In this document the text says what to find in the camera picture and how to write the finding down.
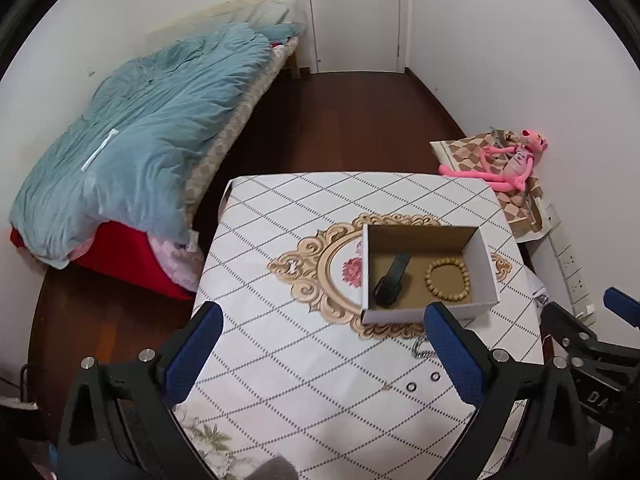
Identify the wooden bead bracelet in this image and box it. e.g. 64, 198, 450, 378
424, 257, 472, 304

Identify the cardboard box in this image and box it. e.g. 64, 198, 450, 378
360, 222, 501, 326

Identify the black smart band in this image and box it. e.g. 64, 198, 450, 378
373, 252, 411, 309

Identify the white power strip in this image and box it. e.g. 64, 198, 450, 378
541, 204, 597, 326

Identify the checkered brown cushion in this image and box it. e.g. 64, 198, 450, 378
431, 129, 549, 240

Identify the bed with red sheet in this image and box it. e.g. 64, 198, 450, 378
8, 34, 304, 302

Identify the white patterned tablecloth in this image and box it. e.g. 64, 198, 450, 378
176, 172, 542, 479

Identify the pink panther plush toy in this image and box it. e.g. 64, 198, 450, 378
438, 129, 549, 193

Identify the teal blue quilt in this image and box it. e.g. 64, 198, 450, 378
9, 23, 299, 269

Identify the white door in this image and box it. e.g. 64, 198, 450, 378
306, 0, 408, 74

